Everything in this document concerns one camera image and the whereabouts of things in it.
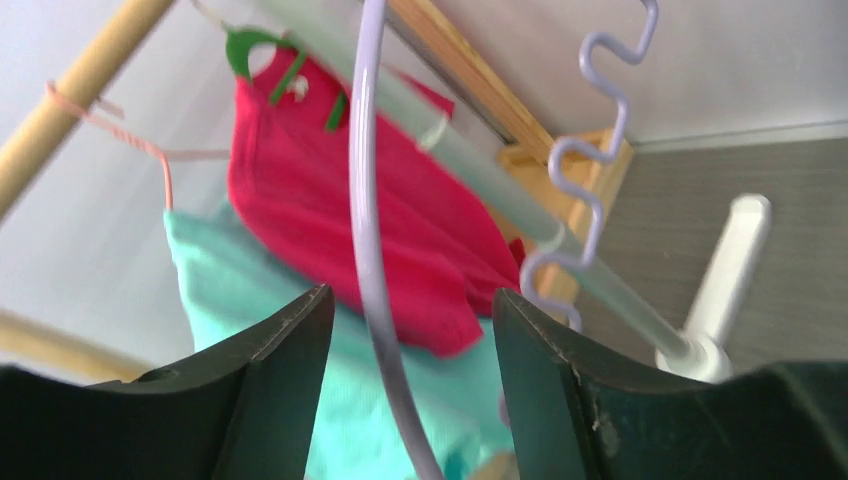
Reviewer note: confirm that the green plastic hanger on rack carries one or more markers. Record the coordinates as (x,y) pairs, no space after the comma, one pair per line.
(250,51)

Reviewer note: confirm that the teal green shirt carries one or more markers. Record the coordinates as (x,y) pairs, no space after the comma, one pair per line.
(228,282)

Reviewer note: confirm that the silver white clothes rack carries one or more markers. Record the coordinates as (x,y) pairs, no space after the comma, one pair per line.
(697,351)

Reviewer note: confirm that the pink wire hanger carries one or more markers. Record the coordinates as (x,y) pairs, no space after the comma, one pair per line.
(164,156)

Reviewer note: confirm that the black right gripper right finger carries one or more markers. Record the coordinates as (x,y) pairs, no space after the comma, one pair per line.
(580,410)

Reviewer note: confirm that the purple plastic hanger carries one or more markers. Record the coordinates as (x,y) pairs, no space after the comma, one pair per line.
(365,223)

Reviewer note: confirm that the red pink shirt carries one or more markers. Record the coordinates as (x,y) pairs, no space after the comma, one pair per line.
(288,180)

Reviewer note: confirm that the wooden clothes rack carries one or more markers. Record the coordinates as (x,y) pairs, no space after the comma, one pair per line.
(45,129)

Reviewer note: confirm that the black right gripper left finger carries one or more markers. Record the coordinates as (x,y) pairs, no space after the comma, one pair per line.
(243,408)

